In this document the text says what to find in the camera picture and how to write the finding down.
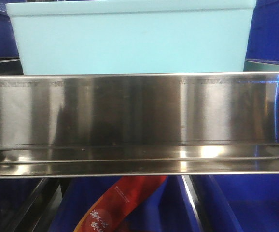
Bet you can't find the light blue plastic bin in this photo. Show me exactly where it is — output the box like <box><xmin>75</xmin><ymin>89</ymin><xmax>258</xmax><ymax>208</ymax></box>
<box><xmin>6</xmin><ymin>0</ymin><xmax>256</xmax><ymax>75</ymax></box>

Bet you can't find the red printed snack bag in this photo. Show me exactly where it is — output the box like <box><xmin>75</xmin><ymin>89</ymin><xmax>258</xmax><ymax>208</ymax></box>
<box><xmin>74</xmin><ymin>175</ymin><xmax>167</xmax><ymax>232</ymax></box>

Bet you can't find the dark blue crate lower middle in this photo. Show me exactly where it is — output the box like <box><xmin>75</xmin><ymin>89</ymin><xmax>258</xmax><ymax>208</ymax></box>
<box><xmin>49</xmin><ymin>176</ymin><xmax>200</xmax><ymax>232</ymax></box>

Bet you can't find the dark blue crate lower right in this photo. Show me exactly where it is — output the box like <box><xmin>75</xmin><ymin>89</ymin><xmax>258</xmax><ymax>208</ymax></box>
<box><xmin>193</xmin><ymin>174</ymin><xmax>279</xmax><ymax>232</ymax></box>

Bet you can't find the dark blue crate upper right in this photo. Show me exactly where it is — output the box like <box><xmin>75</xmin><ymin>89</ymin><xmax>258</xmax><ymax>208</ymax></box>
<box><xmin>246</xmin><ymin>0</ymin><xmax>279</xmax><ymax>62</ymax></box>

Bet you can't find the dark blue crate lower left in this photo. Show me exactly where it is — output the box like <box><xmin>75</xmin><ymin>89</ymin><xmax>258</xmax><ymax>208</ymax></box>
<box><xmin>0</xmin><ymin>178</ymin><xmax>40</xmax><ymax>218</ymax></box>

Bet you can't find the stainless steel shelf rail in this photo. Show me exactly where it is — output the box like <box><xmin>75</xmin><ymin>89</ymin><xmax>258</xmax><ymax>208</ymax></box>
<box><xmin>0</xmin><ymin>72</ymin><xmax>279</xmax><ymax>178</ymax></box>

